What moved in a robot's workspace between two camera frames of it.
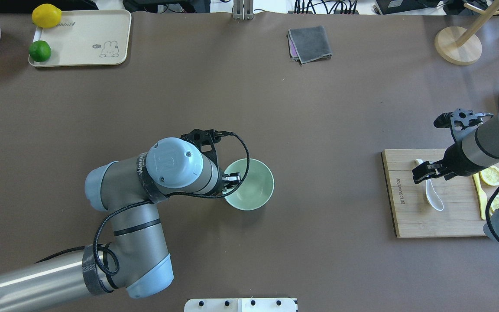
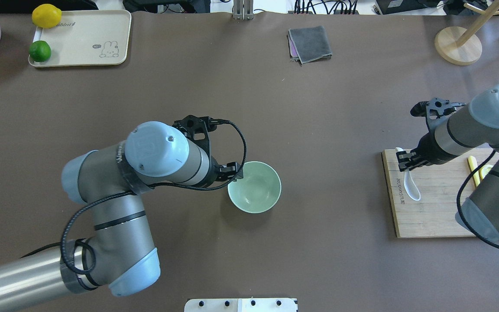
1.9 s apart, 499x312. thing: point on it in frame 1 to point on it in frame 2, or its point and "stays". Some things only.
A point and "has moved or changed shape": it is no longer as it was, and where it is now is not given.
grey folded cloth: [308, 44] stays
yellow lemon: [46, 16] stays
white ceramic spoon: [433, 199] to [412, 188]
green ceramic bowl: [256, 189] has moved or changed shape
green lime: [40, 51] stays
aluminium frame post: [243, 9] stays
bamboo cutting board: [412, 216] stays
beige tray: [87, 37] stays
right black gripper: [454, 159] to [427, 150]
